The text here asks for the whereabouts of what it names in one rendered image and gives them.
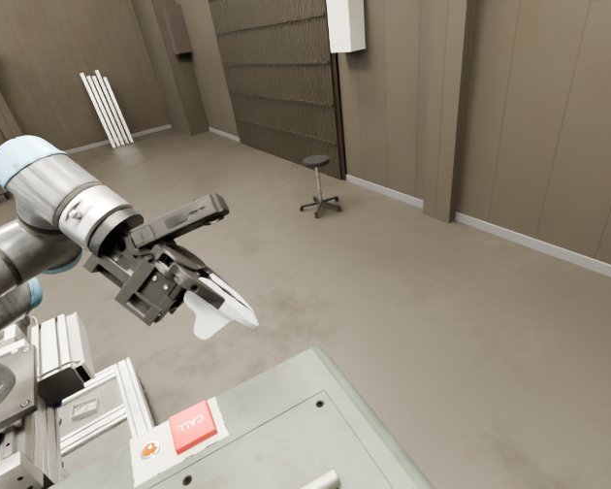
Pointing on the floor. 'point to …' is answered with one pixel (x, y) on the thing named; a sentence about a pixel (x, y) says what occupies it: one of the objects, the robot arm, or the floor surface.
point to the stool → (318, 182)
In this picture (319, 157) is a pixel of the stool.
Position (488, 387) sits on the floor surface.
